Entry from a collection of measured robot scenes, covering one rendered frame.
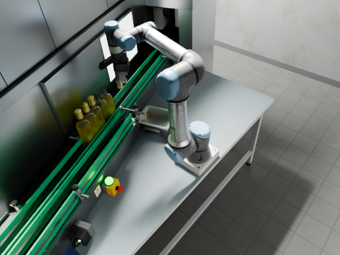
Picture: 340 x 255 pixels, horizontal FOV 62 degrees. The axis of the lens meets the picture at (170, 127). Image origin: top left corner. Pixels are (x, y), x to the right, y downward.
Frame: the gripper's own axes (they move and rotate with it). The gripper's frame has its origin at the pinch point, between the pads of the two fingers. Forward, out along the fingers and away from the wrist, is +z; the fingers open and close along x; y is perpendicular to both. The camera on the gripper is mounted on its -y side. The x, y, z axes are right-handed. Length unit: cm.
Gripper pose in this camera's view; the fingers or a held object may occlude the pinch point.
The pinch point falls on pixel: (119, 82)
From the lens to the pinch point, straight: 167.4
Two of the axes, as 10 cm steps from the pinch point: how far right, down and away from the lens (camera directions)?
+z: 0.5, 7.1, 7.1
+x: -0.5, -7.0, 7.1
